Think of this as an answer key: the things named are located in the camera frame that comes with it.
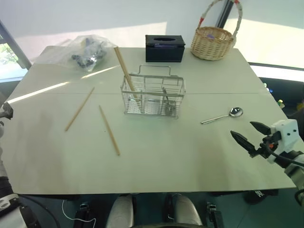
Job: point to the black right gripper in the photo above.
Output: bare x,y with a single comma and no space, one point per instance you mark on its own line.
270,143

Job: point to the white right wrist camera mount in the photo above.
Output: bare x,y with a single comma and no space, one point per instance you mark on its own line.
287,132

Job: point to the silver rounded robot leg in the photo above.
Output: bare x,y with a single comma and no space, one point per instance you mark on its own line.
120,212
187,211

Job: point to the black tissue box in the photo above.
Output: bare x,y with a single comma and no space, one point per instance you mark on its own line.
164,51

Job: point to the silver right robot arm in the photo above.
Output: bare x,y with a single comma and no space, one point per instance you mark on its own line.
297,174

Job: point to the black block with white print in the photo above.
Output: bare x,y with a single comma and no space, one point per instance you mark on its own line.
260,196

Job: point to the clear plastic bag dark contents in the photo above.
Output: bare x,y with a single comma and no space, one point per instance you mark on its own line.
89,53

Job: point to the dark window frame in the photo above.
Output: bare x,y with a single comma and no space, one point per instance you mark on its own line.
14,45

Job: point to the black table foot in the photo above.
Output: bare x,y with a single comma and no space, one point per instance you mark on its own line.
83,213
215,215

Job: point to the stainless steel spoon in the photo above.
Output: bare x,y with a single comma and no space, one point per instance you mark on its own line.
235,111

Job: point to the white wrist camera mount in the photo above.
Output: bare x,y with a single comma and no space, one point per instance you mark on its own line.
287,132
8,202

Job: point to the wooden chopstick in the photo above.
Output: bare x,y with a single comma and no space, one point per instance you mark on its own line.
121,64
124,63
79,108
109,130

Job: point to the dark vertical post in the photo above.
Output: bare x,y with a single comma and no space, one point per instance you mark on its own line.
224,13

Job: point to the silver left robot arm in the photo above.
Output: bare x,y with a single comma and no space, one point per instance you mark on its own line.
4,111

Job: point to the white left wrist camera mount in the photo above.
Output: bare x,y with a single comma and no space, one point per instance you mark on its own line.
8,202

